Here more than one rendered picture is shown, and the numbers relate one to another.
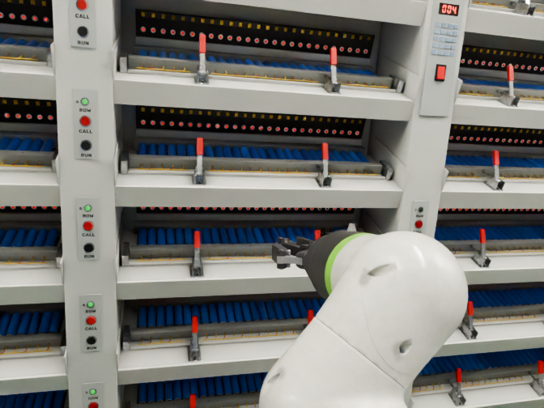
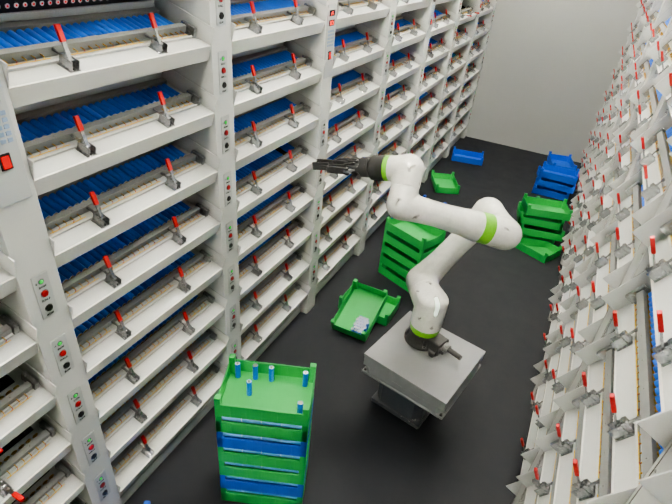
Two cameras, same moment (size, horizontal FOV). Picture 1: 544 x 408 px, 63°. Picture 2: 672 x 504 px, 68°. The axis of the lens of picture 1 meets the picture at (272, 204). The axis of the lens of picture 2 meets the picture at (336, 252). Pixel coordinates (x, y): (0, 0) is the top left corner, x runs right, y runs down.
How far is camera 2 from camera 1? 1.47 m
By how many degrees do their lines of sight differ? 51
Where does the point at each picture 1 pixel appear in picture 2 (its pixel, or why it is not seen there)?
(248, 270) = (272, 182)
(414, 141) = (322, 92)
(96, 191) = (229, 167)
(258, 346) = (274, 219)
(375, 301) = (414, 174)
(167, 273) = (247, 197)
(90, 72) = (226, 105)
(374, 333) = (415, 181)
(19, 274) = (196, 227)
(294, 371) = (403, 197)
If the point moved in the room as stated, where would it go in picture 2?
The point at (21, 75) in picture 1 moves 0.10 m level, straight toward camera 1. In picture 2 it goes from (203, 118) to (234, 123)
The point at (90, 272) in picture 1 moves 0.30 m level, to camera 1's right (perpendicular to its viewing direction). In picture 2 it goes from (228, 211) to (289, 187)
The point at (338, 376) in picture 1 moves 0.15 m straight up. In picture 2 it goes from (413, 194) to (420, 152)
